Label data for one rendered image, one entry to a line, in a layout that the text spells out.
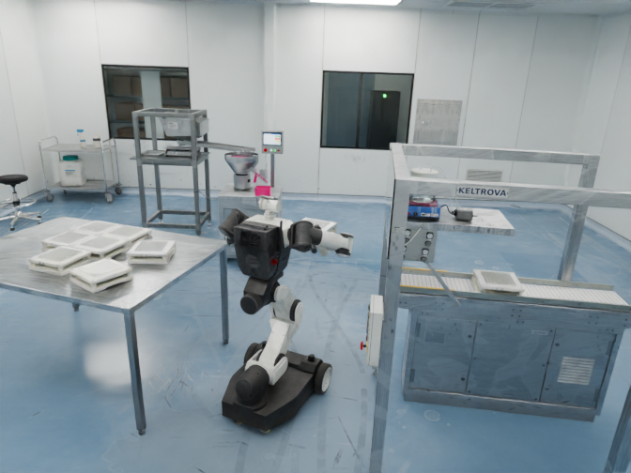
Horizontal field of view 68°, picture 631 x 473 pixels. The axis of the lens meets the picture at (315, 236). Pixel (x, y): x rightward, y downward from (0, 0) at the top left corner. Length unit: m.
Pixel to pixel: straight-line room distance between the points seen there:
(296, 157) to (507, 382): 5.32
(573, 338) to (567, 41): 5.82
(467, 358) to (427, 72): 5.33
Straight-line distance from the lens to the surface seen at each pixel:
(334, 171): 7.68
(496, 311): 2.95
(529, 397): 3.37
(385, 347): 2.20
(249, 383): 2.80
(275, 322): 3.07
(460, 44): 7.80
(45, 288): 3.00
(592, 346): 3.27
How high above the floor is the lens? 2.01
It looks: 19 degrees down
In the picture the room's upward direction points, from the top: 2 degrees clockwise
